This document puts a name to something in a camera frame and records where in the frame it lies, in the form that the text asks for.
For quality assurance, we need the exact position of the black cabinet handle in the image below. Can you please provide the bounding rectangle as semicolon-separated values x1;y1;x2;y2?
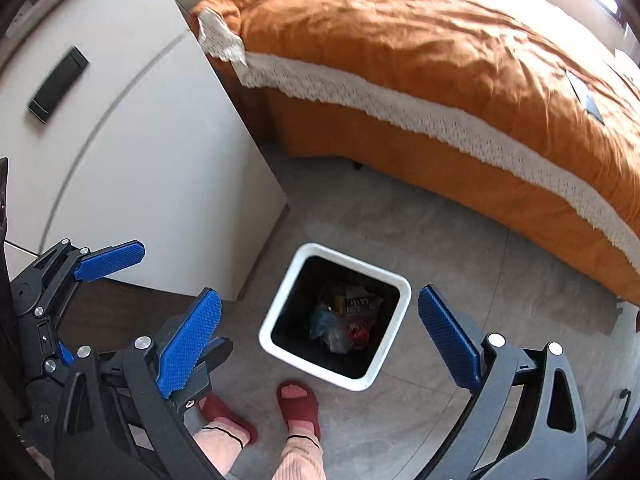
27;45;90;125

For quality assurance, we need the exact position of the red slipper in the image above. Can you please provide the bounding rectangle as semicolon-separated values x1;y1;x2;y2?
199;393;259;446
276;380;322;443

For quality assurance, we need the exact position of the white cabinet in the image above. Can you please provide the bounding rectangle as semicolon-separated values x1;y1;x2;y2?
0;0;290;302

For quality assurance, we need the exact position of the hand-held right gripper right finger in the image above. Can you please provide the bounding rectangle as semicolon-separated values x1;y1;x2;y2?
414;284;590;480

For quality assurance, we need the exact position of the person's right leg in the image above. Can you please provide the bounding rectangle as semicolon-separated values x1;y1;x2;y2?
276;434;327;480

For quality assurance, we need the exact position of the black chair base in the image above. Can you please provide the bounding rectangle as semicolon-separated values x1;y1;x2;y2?
587;389;635;462

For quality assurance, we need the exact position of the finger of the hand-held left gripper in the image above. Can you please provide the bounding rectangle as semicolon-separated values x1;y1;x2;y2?
11;239;146;333
44;336;234;411

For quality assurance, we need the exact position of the white square trash bin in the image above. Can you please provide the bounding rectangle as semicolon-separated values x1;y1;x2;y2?
258;242;413;392

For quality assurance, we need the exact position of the white lace bed trim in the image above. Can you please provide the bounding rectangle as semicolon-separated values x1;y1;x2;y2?
196;10;640;267

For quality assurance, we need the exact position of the person's leg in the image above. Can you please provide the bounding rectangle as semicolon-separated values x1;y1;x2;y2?
276;434;327;480
192;421;252;477

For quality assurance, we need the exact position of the bed with orange cover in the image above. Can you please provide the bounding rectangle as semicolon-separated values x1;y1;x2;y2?
189;0;640;307

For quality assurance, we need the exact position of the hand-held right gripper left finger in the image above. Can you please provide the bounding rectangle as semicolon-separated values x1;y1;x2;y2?
54;287;223;480

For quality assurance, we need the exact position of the person's left leg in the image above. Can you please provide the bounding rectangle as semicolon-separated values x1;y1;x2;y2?
192;421;252;477

